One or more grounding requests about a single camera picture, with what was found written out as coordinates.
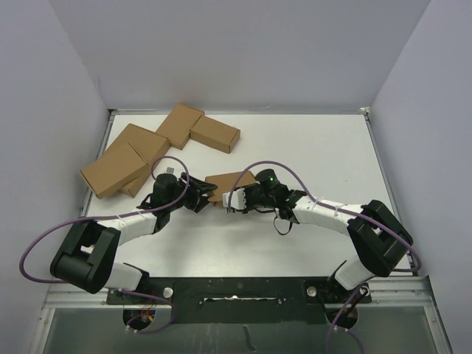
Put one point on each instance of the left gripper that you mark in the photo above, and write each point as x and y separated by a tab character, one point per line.
196	188

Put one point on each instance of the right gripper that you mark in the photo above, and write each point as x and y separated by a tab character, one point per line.
248	206

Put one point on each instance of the cardboard box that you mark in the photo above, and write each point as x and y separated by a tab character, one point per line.
215	134
148	144
225	182
113	170
177	125

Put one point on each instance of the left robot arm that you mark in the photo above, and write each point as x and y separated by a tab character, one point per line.
86	257

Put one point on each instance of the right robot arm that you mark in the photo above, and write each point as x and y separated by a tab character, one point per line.
379	239

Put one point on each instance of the folded cardboard box front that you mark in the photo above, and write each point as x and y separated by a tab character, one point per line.
113	170

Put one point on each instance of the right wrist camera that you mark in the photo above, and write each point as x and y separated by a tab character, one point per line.
234	201

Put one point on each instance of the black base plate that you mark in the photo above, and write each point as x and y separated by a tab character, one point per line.
239	300

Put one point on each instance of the aluminium table frame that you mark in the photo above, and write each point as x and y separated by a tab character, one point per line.
336	157

